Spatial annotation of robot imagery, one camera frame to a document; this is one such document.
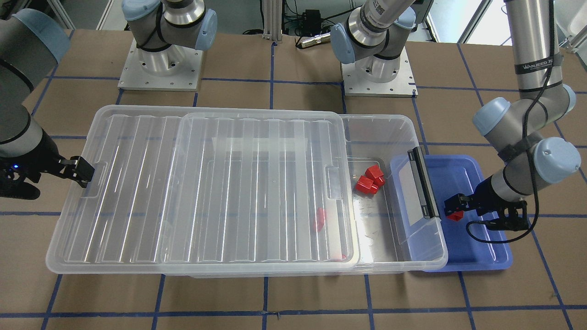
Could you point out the black box latch handle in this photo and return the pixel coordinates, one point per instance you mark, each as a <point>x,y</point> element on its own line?
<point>423,184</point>

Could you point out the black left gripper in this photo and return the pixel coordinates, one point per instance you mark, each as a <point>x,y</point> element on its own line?
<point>482,193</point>

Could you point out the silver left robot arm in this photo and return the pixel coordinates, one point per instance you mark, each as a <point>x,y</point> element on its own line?
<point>372,35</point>

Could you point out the clear plastic storage box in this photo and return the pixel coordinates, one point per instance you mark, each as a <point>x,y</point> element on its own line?
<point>394,229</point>

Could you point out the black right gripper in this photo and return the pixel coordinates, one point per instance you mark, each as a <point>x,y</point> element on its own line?
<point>40,155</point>

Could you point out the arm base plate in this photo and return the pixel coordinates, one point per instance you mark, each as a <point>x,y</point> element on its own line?
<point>174,69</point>
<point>374,77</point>

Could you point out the blue plastic tray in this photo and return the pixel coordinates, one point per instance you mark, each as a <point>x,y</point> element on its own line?
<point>440,244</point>

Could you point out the clear plastic box lid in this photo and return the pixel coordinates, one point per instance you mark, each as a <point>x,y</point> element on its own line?
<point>117,224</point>

